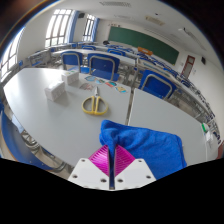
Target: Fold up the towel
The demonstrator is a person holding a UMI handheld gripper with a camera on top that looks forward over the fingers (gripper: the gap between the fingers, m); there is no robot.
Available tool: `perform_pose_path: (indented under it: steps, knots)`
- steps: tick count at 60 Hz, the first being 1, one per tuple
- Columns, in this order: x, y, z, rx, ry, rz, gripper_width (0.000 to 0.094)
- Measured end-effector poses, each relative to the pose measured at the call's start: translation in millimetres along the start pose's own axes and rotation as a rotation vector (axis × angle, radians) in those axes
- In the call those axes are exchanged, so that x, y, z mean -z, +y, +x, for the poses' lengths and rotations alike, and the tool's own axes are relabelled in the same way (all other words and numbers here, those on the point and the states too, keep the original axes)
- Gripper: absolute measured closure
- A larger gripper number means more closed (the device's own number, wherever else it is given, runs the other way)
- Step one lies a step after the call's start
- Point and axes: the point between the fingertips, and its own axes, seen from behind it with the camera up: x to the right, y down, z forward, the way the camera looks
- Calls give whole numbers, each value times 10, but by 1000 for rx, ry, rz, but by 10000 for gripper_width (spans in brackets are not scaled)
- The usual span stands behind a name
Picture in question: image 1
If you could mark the large bright window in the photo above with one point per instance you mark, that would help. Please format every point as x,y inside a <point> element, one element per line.
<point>10,56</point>
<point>58,28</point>
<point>88,28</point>

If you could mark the white cardboard box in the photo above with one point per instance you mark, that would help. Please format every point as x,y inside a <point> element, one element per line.
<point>70,77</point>
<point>54,90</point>

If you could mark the blue curtain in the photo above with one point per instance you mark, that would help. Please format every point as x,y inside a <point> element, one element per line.
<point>72,26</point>
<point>96,29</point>

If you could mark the brown classroom door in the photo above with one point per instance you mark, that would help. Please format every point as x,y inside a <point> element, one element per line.
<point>188,66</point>

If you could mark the blue terry towel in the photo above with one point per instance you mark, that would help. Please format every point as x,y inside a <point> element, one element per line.
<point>153,146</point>

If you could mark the ceiling air conditioner unit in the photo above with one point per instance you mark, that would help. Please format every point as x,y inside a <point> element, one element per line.
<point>155,20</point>

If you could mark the ceiling air vent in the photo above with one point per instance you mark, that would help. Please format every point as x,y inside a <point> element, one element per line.
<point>115,4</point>

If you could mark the colourful picture card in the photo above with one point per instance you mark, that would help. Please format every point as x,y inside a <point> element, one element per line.
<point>110,84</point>
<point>99,81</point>
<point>121,89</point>
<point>86,86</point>
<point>90,78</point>

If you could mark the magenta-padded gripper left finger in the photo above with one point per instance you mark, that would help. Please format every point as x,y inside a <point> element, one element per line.
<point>90,173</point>

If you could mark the orange lectern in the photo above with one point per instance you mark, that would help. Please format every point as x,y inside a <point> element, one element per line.
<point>145,51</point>

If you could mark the ceiling projector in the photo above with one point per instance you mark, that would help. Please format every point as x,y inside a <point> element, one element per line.
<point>183,30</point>

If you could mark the rows of grey desks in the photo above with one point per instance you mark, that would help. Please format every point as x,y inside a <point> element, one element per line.
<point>131,58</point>

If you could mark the green-edged white packet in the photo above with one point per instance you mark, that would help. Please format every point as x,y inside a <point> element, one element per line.
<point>204,128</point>

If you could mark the small white packet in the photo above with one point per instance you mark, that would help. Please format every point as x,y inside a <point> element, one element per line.
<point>209,137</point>

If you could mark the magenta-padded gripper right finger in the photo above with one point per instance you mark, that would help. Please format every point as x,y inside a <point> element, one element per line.
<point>133,173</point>

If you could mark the green chalkboard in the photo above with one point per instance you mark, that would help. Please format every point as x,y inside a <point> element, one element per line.
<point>143,42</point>

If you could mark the group of blue chairs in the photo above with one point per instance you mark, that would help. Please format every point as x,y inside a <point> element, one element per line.
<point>186,83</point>

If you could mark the blue metal-framed chair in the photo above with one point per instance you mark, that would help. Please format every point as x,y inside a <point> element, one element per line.
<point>104,66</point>
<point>71,60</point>
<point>11,135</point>
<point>156,85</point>

